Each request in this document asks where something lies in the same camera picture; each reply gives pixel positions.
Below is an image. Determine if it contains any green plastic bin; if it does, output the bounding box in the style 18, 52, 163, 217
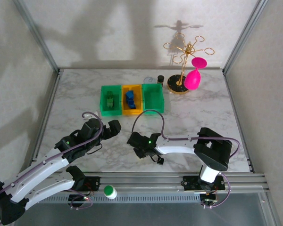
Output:
100, 85, 123, 117
141, 83, 166, 112

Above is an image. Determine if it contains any yellow plastic bin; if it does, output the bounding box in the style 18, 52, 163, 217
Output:
121, 84, 143, 116

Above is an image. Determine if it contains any white bottle green cap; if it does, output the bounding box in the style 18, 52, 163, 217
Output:
103, 185, 118, 200

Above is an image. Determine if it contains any small black control board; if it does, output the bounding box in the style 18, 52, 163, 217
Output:
68, 194, 90, 205
200, 193, 218, 205

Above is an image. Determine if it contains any gold glass rack stand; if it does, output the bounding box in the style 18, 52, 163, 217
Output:
163, 32, 215, 95

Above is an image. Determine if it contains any pink plastic wine glass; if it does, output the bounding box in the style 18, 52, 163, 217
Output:
184, 57, 208, 91

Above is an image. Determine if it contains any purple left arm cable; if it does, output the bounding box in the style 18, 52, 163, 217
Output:
0, 112, 103, 226

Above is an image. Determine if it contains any aluminium rail beam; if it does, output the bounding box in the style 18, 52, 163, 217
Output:
40, 172, 271, 195

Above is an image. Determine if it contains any aluminium table side rail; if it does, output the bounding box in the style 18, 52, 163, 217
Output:
223, 70, 255, 174
30, 70, 64, 163

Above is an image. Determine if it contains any grey slotted cable duct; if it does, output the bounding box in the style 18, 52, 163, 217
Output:
42, 194, 202, 204

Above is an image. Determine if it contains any aluminium frame post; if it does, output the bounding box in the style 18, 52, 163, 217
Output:
222, 0, 269, 73
13, 0, 61, 73

